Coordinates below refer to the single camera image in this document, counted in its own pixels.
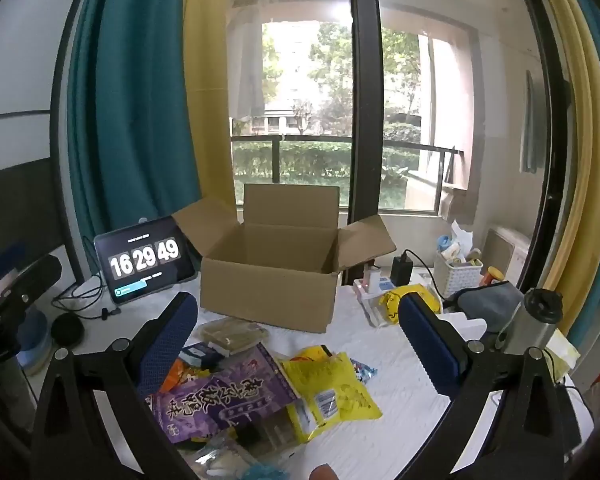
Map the large yellow snack packet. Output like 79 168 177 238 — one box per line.
280 352 383 443

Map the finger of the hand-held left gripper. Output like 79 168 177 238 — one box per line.
0 244 28 273
7 254 63 301

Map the yellow side curtain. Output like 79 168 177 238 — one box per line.
530 0 600 291

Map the white power strip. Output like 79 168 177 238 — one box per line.
354 272 411 328

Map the white paper roll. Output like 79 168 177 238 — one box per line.
440 312 488 336

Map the black round speaker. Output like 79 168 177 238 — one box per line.
50 312 86 348

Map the black balcony railing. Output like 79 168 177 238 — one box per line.
230 135 461 211

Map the black window post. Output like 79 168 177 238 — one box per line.
345 0 386 226

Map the black charger adapter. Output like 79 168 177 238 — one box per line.
391 255 415 286

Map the white tissue paper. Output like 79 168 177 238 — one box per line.
450 220 473 251

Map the pale yellow packet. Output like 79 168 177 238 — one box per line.
545 330 581 381

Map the purple snack packet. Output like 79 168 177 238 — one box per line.
147 342 301 446

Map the clear white label snack packet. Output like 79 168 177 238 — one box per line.
190 435 291 480

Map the blue bowl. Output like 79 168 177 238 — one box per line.
20 310 53 376

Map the blue white snack packet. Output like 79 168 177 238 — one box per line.
352 357 378 381

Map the black tablet clock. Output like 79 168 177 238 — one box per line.
94 216 201 306

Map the steel thermos bottle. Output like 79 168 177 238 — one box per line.
495 287 563 356

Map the black charger cable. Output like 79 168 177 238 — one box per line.
405 247 451 306

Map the small yellow snack packet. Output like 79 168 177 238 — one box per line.
290 345 336 363

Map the white woven basket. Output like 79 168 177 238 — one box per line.
434 250 483 298

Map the white hanging cloth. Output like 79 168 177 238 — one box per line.
230 7 266 118

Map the dark blue snack packet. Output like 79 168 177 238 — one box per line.
180 342 226 368

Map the grey hanging cloth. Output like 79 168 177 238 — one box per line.
520 70 543 173

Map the grey cloth pouch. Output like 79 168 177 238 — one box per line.
447 280 526 333

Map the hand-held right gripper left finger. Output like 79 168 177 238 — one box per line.
30 291 201 480

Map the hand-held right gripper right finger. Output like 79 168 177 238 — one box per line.
399 294 581 480

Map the clear packet of brown bars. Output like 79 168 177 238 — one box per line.
196 321 270 356

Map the yellow cartoon snack packet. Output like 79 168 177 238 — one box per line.
379 284 443 326

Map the black tablet cable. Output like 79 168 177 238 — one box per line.
52 270 123 321

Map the cardboard box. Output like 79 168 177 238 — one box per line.
171 183 397 334

